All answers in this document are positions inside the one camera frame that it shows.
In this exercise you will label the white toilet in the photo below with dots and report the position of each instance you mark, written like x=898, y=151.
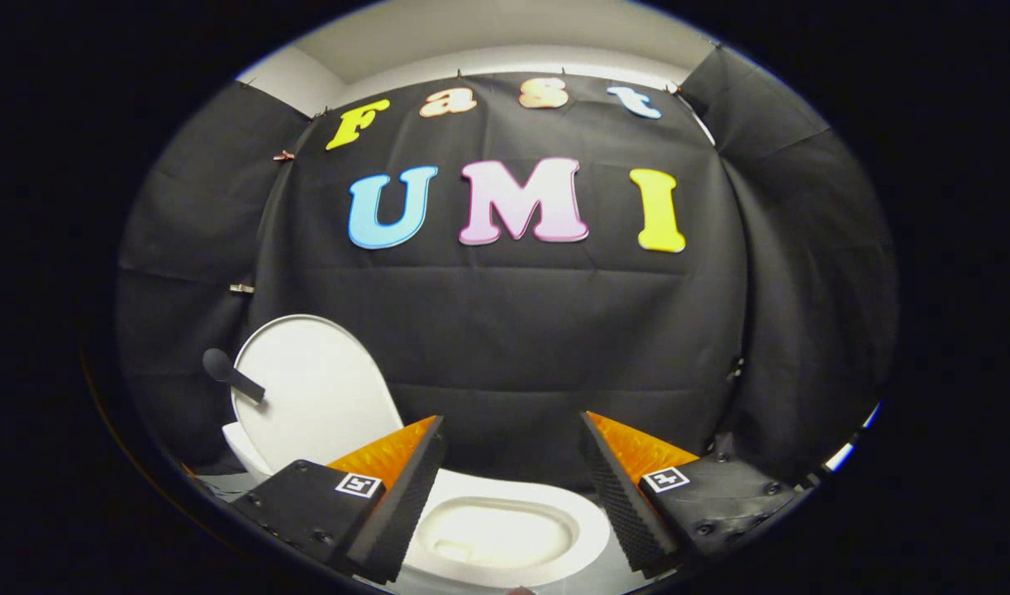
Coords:
x=488, y=489

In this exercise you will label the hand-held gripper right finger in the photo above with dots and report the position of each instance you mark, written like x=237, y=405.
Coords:
x=621, y=512

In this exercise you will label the black backdrop cloth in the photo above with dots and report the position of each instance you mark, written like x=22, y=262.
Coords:
x=513, y=330

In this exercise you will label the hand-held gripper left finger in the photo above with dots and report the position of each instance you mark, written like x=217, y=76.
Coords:
x=406, y=512

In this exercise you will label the silver metal clip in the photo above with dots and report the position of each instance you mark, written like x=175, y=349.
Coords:
x=241, y=288

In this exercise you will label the white toilet lid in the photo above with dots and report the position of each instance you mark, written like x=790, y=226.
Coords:
x=315, y=388

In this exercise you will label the white black striped panel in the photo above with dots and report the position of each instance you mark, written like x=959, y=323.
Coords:
x=841, y=455

